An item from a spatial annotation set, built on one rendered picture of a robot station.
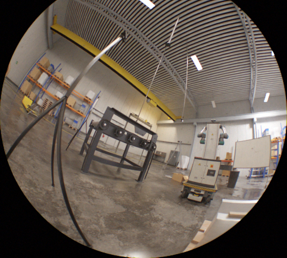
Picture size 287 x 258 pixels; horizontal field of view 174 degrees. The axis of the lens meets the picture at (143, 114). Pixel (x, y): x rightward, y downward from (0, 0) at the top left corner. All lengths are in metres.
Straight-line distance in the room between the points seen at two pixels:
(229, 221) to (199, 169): 1.66
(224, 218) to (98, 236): 0.69
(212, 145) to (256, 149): 2.96
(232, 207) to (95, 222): 0.86
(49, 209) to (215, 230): 0.88
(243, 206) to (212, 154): 1.90
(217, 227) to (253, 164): 4.54
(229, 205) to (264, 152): 4.32
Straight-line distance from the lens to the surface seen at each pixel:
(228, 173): 9.92
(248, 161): 4.90
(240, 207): 0.65
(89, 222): 0.89
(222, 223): 0.37
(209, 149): 2.40
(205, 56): 8.88
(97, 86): 11.51
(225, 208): 0.63
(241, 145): 5.09
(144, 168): 2.15
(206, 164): 1.94
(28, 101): 5.36
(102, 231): 0.86
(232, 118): 11.56
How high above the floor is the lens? 0.69
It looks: 21 degrees up
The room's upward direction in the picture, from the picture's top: 20 degrees clockwise
